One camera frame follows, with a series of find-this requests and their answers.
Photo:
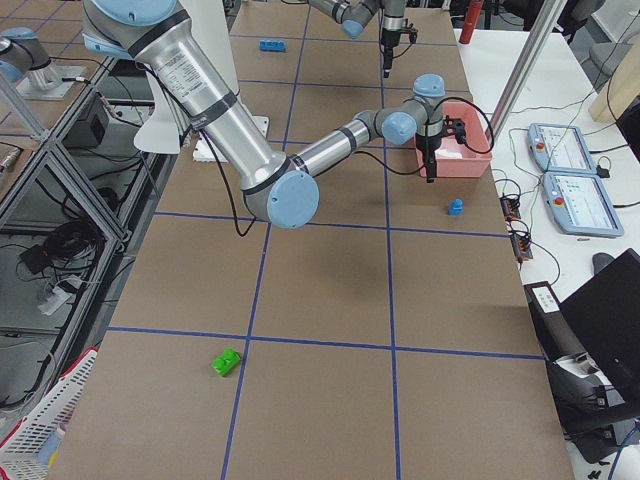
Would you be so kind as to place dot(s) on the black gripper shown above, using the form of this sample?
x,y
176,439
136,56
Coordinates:
x,y
389,39
428,143

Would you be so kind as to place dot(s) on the small blue block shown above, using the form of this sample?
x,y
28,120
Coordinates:
x,y
456,207

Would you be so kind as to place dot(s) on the long blue block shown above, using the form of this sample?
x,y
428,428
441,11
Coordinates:
x,y
272,45

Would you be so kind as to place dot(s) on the green block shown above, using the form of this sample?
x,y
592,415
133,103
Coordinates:
x,y
226,362

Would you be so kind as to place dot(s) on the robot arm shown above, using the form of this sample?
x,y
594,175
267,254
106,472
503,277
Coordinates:
x,y
354,17
187,47

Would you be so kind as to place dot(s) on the pink plastic box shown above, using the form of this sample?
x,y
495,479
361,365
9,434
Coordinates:
x,y
456,160

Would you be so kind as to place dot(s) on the red cylinder bottle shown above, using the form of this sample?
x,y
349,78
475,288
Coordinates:
x,y
474,10

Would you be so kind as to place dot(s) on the upper teach pendant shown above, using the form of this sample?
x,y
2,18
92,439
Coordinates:
x,y
560,148

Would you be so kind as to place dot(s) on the teach pendant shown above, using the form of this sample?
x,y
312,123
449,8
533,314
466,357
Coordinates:
x,y
579,205
560,148

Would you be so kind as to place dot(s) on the lower teach pendant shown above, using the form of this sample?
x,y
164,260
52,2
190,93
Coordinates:
x,y
579,205

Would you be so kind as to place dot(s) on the black laptop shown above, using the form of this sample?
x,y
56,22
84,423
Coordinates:
x,y
604,316

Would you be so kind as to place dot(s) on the white plastic basket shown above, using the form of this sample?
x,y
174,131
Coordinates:
x,y
31,447

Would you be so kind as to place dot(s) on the aluminium frame post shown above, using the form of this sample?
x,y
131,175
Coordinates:
x,y
534,44

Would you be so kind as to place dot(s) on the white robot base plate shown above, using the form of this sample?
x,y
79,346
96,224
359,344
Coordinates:
x,y
210,147

